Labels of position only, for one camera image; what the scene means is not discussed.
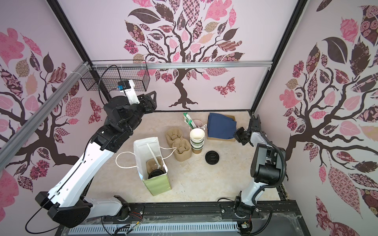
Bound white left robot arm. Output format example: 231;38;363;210
35;91;157;228

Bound white slotted cable duct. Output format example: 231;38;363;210
64;222;238;236

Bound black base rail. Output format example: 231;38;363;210
55;201;296;236

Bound black wire basket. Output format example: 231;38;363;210
81;59;150;92

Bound white paper takeout bag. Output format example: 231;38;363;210
115;137;178;197

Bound black cup lid stack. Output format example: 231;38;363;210
205;150;220;165

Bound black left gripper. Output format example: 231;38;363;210
123;90;157;132

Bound aluminium rail back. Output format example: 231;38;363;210
82;60;273;70

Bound green wrapped stirrers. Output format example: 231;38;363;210
183;113;193;128

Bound stacked paper cups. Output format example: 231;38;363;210
190;128;205;154

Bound black corrugated cable hose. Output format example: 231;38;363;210
250;144;289;207

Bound aluminium rail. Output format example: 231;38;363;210
82;60;273;70
1;62;91;170

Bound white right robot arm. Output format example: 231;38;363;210
234;114;286;217

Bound blue napkin stack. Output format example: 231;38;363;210
207;112;237;140

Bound brown cardboard napkin box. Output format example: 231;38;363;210
206;114;239;142

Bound single white straw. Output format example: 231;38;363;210
147;144;160;169

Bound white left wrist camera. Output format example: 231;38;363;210
118;80;140;105

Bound pink bucket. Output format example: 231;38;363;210
190;120;207;131

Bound single cardboard cup carrier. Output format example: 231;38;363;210
146;157;165;174

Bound aluminium rail left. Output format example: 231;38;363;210
1;62;91;170

